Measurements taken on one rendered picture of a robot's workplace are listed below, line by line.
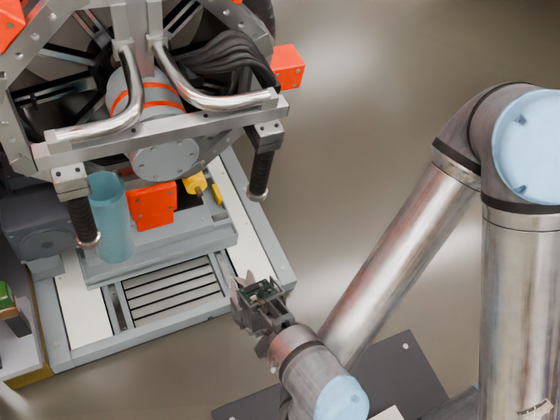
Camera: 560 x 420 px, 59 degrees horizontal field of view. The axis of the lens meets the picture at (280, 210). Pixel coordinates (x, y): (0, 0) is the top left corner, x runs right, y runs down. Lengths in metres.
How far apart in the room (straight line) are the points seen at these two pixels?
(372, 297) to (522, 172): 0.33
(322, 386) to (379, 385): 0.68
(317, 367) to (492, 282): 0.27
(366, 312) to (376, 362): 0.62
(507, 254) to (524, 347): 0.13
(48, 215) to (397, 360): 1.02
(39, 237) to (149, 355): 0.51
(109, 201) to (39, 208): 0.45
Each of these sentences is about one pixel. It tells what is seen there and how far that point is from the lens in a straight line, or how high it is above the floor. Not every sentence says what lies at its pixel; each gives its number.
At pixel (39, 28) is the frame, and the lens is 0.90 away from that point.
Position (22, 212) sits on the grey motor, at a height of 0.41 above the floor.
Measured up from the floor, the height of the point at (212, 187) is 0.18.
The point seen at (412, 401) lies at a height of 0.30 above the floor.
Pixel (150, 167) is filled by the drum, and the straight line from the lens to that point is 0.96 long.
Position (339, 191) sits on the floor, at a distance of 2.06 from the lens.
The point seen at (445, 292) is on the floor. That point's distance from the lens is 1.98.
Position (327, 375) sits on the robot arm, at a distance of 0.76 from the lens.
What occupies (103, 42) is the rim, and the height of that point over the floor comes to 0.93.
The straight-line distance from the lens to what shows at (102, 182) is 1.07.
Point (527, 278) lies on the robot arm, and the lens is 0.67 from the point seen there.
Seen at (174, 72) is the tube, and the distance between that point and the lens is 0.87.
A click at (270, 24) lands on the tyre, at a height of 0.94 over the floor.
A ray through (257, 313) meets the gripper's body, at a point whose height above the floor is 0.79.
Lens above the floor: 1.59
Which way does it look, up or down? 55 degrees down
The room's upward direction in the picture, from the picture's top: 16 degrees clockwise
